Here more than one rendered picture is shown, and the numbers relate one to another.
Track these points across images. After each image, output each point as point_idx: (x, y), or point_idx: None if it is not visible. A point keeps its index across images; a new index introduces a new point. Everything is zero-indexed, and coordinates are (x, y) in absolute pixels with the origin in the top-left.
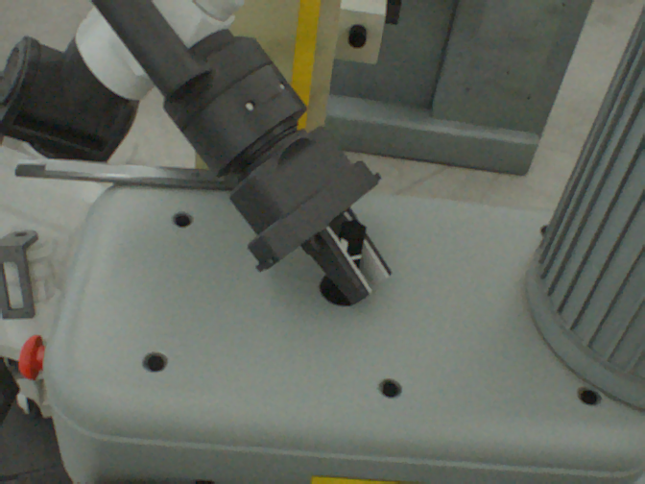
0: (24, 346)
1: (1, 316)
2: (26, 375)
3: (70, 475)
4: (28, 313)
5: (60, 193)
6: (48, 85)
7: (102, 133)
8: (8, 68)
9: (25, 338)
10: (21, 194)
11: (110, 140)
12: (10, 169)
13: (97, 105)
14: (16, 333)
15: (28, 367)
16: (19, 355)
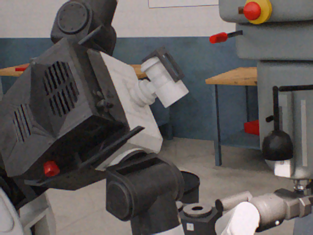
0: (250, 2)
1: (145, 122)
2: (260, 10)
3: (310, 7)
4: (183, 74)
5: (121, 62)
6: (95, 13)
7: (110, 40)
8: (66, 19)
9: (184, 91)
10: (114, 63)
11: (113, 44)
12: (104, 53)
13: (110, 19)
14: (181, 91)
15: (259, 5)
16: (252, 6)
